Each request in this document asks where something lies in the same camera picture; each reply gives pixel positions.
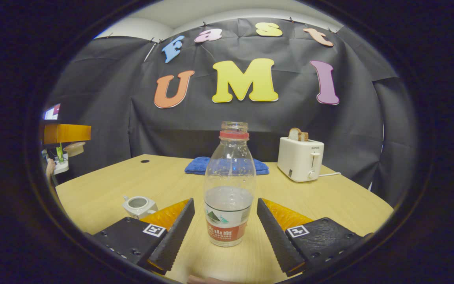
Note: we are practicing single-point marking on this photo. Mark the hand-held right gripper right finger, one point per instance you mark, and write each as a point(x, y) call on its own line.
point(276, 236)

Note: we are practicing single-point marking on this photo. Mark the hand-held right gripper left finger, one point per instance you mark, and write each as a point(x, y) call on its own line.
point(177, 232)

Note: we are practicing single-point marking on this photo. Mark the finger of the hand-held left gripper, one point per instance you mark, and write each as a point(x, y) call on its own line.
point(65, 133)

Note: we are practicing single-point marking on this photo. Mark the white teacup lid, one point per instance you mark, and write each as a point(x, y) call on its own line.
point(74, 149)

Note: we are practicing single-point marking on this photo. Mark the white ceramic teacup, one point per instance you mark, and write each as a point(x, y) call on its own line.
point(140, 207)

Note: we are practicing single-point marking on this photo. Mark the clear plastic water bottle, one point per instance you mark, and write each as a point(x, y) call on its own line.
point(230, 205)

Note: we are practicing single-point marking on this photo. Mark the green bottle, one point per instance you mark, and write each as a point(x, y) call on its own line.
point(60, 154)

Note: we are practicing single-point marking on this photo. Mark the computer monitor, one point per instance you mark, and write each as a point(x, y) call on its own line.
point(52, 112)

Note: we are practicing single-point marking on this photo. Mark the white side desk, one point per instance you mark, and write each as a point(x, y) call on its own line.
point(61, 166)

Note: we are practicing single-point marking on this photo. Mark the blue towel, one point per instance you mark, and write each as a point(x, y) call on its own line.
point(196, 165)

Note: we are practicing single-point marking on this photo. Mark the white toaster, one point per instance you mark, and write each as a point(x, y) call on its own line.
point(298, 159)

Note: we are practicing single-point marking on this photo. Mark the toasted bread slice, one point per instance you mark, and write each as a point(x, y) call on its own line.
point(294, 134)
point(304, 136)

